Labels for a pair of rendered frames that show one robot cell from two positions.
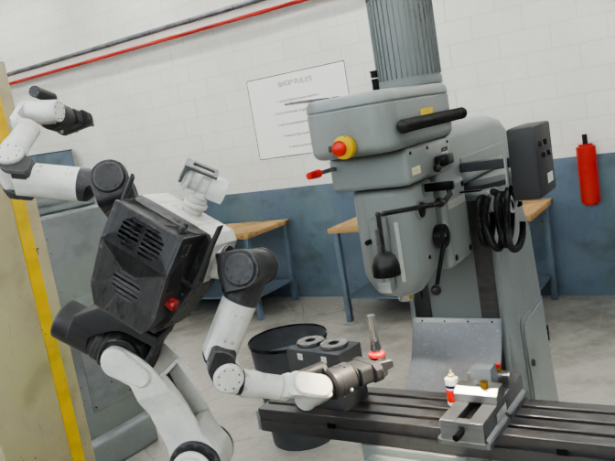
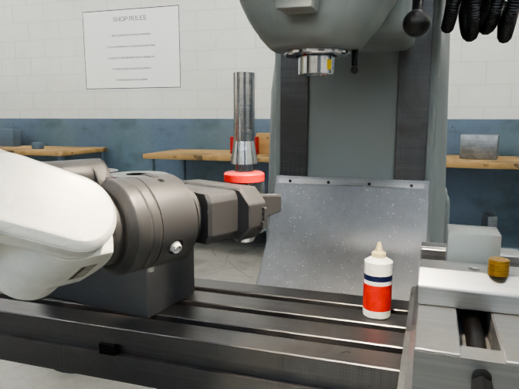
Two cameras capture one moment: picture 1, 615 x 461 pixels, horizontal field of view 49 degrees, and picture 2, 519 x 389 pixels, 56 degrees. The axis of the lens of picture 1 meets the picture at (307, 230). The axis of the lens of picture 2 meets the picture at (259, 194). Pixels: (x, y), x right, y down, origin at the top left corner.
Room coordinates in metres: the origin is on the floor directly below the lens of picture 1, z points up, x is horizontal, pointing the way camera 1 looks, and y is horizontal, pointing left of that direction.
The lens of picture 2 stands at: (1.32, 0.00, 1.23)
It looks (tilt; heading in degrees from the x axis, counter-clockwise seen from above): 9 degrees down; 345
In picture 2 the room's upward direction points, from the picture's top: straight up
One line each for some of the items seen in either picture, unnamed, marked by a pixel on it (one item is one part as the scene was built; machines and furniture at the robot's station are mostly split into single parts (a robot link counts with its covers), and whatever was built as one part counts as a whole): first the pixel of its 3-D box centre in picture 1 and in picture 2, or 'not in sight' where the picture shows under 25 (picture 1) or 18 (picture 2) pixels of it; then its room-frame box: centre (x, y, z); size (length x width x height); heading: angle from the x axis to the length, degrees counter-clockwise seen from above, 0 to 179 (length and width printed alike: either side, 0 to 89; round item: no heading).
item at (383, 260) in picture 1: (385, 263); not in sight; (1.71, -0.18, 1.45); 0.07 x 0.07 x 0.06
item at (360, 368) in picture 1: (353, 375); (183, 216); (1.82, -0.06, 1.12); 0.13 x 0.12 x 0.10; 33
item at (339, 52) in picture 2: not in sight; (316, 53); (1.95, -0.25, 1.31); 0.09 x 0.09 x 0.01
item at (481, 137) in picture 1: (447, 151); not in sight; (2.37, -0.53, 1.66); 0.80 x 0.23 x 0.20; 147
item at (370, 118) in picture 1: (382, 120); not in sight; (1.96, -0.26, 1.81); 0.47 x 0.26 x 0.16; 147
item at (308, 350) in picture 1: (327, 370); (115, 234); (2.13, 0.01, 1.04); 0.22 x 0.12 x 0.20; 48
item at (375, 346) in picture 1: (373, 334); (243, 123); (1.87, -0.14, 1.22); 0.03 x 0.03 x 0.11
